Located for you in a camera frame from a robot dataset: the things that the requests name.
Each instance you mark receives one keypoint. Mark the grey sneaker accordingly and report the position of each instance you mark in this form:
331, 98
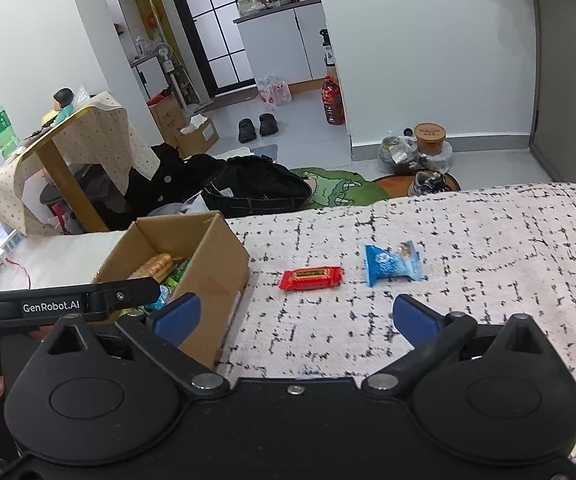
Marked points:
432, 182

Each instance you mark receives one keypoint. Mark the black slipper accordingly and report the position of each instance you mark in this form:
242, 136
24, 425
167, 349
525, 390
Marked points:
246, 131
268, 124

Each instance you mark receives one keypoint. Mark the brown cardboard box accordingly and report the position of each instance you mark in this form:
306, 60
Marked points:
218, 270

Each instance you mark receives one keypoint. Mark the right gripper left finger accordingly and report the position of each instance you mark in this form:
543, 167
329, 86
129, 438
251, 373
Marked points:
158, 336

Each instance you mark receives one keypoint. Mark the light blue snack packet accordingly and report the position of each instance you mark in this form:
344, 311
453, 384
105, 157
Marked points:
403, 262

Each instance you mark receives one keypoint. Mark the floor cardboard box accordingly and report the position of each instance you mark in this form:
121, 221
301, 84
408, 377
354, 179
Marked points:
189, 137

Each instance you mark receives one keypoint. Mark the orange rice cracker pack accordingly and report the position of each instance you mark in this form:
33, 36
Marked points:
157, 267

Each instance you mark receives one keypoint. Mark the white kitchen cabinet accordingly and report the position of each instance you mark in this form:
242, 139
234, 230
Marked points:
285, 42

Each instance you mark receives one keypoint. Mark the red oil bottle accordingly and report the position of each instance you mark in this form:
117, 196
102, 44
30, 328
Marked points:
332, 102

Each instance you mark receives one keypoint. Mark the brown lidded paper bucket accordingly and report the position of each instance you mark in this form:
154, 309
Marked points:
430, 138

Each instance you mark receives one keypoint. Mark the grey plastic bag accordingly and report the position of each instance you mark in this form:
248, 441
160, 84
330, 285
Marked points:
401, 156

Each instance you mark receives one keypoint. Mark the right black slipper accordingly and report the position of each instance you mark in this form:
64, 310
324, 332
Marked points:
268, 124

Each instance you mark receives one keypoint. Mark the left black slipper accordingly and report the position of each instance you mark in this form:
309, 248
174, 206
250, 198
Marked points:
246, 131

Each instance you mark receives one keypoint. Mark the doll figure on table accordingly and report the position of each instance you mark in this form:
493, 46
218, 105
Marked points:
62, 108

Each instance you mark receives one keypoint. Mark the red candy bar wrapper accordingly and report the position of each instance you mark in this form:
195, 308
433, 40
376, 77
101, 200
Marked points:
319, 277

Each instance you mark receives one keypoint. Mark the black clothes pile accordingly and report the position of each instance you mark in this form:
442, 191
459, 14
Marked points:
236, 187

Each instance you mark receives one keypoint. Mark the white patterned bed blanket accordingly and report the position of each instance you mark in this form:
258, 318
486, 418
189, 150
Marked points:
488, 253

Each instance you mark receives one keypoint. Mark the bright green snack packet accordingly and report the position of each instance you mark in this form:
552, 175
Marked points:
175, 276

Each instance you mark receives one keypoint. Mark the green crocodile rug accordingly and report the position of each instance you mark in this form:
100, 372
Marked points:
334, 188

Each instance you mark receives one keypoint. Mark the wooden table with cloth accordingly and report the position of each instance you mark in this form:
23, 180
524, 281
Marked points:
98, 133

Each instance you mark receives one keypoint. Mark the green soda bottle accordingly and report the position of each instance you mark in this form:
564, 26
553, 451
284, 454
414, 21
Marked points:
9, 141

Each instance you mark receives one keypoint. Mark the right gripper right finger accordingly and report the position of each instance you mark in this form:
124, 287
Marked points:
435, 338

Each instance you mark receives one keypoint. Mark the pink plastic bag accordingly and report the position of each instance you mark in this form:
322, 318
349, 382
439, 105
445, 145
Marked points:
273, 90

